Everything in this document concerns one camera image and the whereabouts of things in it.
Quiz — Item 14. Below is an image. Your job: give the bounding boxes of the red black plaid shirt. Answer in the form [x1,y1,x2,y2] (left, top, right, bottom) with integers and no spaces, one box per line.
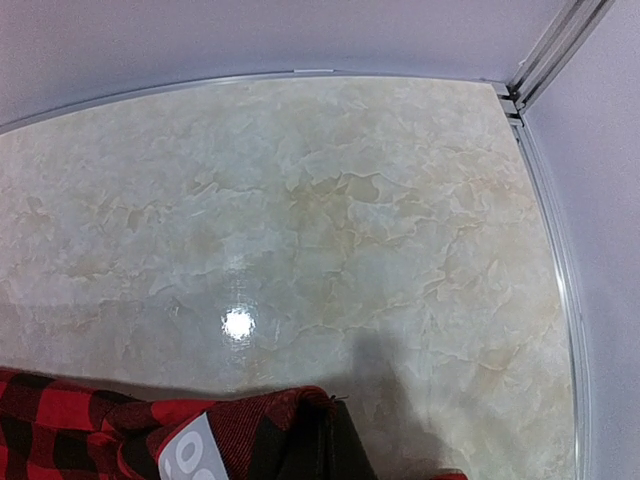
[0,367,469,480]

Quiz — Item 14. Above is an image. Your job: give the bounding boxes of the aluminium right corner post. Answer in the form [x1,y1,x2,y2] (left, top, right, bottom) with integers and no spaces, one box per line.
[506,0,614,114]

